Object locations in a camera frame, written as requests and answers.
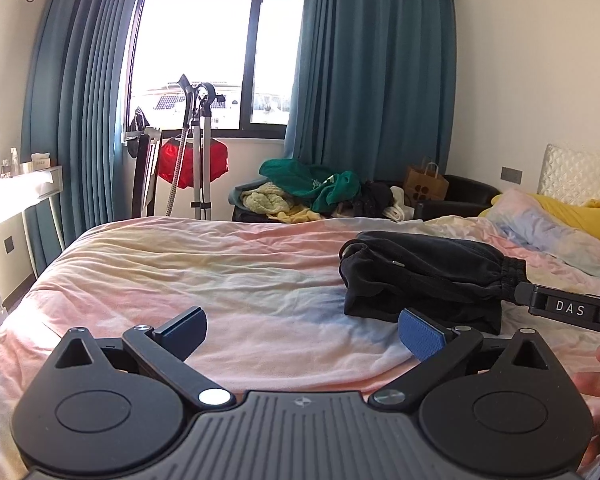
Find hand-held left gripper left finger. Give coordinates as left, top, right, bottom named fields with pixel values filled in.
left=55, top=306, right=233, bottom=408

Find white vanity table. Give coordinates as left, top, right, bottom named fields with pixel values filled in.
left=0, top=164, right=64, bottom=347

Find black pants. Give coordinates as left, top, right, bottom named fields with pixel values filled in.
left=339, top=231, right=529, bottom=336

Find person's right hand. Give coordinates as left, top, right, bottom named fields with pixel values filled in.
left=572, top=346, right=600, bottom=471

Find row of cosmetic bottles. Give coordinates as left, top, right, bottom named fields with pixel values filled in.
left=0, top=147, right=22, bottom=182

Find pale yellow cloth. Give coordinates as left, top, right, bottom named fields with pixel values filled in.
left=267, top=208, right=324, bottom=224

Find teal curtain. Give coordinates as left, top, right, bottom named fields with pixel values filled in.
left=20, top=0, right=154, bottom=277
left=283, top=0, right=456, bottom=196

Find garment steamer stand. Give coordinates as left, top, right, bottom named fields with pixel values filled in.
left=166, top=74, right=226, bottom=221

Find white quilted headboard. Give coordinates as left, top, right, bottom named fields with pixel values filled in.
left=537, top=143, right=600, bottom=209

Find pastel bed blanket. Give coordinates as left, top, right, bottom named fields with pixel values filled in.
left=0, top=187, right=600, bottom=480

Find brown paper bag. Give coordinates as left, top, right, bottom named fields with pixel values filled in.
left=404, top=162, right=450, bottom=201

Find dark clothes heap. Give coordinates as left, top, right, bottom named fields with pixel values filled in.
left=351, top=180, right=397, bottom=219

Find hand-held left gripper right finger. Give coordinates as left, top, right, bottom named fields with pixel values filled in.
left=370, top=307, right=552, bottom=408

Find red cloth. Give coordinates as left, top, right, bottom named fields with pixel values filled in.
left=156, top=139, right=230, bottom=190

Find black framed window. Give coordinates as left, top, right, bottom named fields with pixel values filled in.
left=126, top=0, right=309, bottom=142

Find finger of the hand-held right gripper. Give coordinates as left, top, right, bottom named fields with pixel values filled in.
left=500, top=282, right=537, bottom=307

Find cream knit sweater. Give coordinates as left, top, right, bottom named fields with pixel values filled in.
left=240, top=183, right=294, bottom=216

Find white cloth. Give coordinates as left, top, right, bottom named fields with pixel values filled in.
left=384, top=186, right=417, bottom=221

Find yellow pillow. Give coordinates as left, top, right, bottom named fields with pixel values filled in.
left=479, top=192, right=600, bottom=252

